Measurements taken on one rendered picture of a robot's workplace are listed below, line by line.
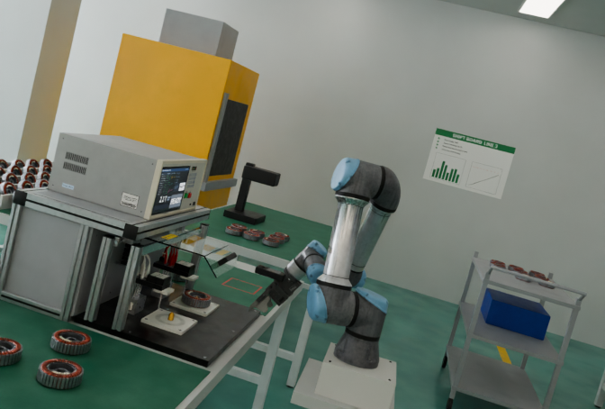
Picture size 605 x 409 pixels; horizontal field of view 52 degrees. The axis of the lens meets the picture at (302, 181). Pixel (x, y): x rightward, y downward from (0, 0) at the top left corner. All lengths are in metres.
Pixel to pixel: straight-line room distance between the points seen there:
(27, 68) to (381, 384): 4.76
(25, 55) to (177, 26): 1.40
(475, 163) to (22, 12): 4.88
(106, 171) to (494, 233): 5.77
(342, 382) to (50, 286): 0.99
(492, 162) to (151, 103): 3.79
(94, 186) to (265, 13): 5.75
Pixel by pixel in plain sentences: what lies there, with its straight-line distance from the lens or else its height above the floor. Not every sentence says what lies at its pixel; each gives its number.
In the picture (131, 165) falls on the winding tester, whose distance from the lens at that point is 2.17.
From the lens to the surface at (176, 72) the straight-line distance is 5.99.
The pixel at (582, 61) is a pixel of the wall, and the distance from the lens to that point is 7.61.
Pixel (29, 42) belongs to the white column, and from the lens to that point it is 6.13.
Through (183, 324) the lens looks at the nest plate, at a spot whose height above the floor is 0.78.
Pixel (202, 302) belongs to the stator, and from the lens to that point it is 2.43.
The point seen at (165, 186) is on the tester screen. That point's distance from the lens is 2.20.
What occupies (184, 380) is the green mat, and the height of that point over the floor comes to 0.75.
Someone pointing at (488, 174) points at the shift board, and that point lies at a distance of 7.38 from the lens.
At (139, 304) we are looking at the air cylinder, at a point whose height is 0.80.
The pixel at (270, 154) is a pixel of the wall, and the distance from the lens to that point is 7.57.
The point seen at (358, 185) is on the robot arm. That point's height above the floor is 1.41.
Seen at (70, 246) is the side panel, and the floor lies 0.99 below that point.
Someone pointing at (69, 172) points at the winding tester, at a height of 1.19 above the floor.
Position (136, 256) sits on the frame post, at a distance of 2.05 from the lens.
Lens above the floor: 1.55
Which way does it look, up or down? 5 degrees down
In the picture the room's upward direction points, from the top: 15 degrees clockwise
